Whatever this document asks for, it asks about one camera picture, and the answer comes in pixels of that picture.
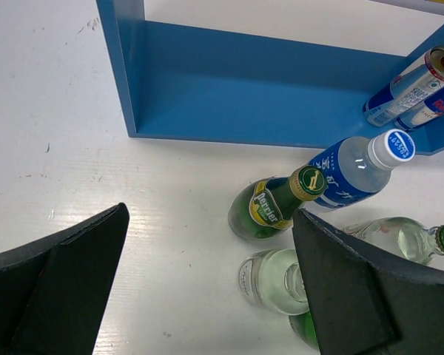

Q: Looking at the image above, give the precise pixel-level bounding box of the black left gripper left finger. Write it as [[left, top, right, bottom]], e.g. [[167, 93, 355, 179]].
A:
[[0, 203, 130, 354]]

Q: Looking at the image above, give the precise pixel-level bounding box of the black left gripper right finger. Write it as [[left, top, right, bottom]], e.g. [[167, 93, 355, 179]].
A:
[[292, 209, 444, 354]]

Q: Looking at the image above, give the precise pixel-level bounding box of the green Perrier glass bottle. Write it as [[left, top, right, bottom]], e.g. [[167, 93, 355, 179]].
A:
[[228, 165, 327, 240]]

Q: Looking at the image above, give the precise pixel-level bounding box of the blue and yellow shelf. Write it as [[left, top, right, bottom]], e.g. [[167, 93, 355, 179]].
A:
[[97, 1, 444, 148]]

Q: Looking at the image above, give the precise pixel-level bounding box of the green glass bottle red label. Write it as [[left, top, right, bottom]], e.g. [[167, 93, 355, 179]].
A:
[[289, 311, 319, 351]]

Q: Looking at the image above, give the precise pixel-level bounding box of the clear Chang glass bottle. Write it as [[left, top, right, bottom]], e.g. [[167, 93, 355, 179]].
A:
[[238, 248, 309, 316], [343, 217, 444, 266]]

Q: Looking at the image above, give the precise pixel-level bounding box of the plastic water bottle blue label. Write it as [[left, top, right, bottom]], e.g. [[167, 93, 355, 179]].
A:
[[305, 129, 416, 214]]

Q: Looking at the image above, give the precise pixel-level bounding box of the blue silver Red Bull can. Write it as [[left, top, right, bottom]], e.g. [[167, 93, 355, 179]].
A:
[[394, 87, 444, 132]]

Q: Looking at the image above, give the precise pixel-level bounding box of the silver blue energy drink can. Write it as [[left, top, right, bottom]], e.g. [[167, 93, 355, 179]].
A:
[[362, 46, 444, 127]]

